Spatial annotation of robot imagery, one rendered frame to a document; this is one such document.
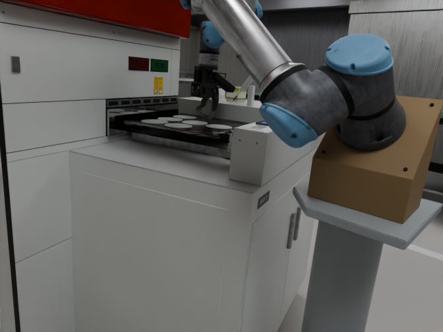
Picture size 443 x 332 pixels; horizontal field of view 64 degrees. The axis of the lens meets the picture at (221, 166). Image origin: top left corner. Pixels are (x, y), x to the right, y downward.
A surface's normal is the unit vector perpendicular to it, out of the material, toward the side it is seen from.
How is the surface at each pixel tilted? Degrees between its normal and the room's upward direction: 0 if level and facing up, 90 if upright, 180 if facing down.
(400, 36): 90
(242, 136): 90
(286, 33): 90
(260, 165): 90
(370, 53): 40
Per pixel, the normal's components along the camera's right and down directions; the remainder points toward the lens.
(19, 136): 0.89, 0.18
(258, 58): -0.47, 0.04
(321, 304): -0.80, 0.10
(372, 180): -0.64, 0.15
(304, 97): -0.17, -0.18
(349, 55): -0.29, -0.63
